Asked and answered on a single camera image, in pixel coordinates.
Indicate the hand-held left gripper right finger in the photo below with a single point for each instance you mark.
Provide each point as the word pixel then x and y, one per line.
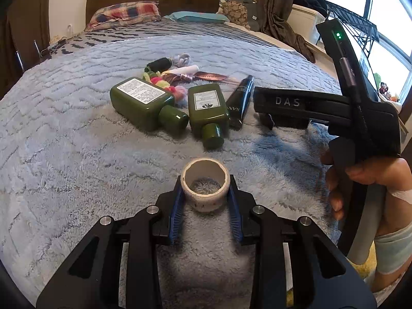
pixel 235 214

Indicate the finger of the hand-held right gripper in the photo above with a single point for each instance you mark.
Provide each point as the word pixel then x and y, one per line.
pixel 289 122
pixel 289 101

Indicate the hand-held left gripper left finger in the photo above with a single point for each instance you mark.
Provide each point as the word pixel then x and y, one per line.
pixel 175 214

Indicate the white tape roll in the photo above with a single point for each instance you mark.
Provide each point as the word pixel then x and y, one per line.
pixel 206 204

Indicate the black cosmetic tube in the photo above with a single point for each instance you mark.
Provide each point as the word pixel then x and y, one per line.
pixel 239 103

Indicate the small green bottle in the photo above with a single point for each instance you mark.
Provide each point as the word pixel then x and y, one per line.
pixel 206 111

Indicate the copper feather hair clip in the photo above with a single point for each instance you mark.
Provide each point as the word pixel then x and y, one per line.
pixel 206 76

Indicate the grey knotted cloth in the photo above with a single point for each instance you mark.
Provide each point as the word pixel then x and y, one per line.
pixel 182 58

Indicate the large green bottle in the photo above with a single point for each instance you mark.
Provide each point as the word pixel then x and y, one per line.
pixel 138 99

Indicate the person's right forearm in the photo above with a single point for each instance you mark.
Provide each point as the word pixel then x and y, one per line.
pixel 394 247

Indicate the person's right hand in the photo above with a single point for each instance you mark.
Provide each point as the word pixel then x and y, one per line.
pixel 386 173

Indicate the small figurines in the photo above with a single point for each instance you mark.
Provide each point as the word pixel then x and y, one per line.
pixel 384 91

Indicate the cream bed sheet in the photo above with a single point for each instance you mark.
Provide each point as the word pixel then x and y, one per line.
pixel 273 38

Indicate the white storage box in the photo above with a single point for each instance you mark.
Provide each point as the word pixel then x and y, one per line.
pixel 302 19

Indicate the brown curtain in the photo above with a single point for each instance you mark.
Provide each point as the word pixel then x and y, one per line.
pixel 276 0

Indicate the brown patterned bag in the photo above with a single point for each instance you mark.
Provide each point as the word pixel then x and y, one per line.
pixel 236 11

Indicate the black metal rack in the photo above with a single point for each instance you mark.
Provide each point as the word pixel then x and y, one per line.
pixel 352 17

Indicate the grey fluffy blanket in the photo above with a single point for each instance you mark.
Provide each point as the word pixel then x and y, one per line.
pixel 80 167

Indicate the window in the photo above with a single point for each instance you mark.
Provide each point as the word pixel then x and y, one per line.
pixel 392 6

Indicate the teal pillow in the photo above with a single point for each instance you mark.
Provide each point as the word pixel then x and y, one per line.
pixel 196 16

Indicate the yellow fluffy cloth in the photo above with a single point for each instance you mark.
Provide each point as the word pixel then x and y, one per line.
pixel 365 264

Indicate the plaid pillow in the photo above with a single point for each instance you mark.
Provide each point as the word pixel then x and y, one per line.
pixel 128 11

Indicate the brown wooden wardrobe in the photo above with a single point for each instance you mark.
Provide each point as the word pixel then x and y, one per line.
pixel 29 13

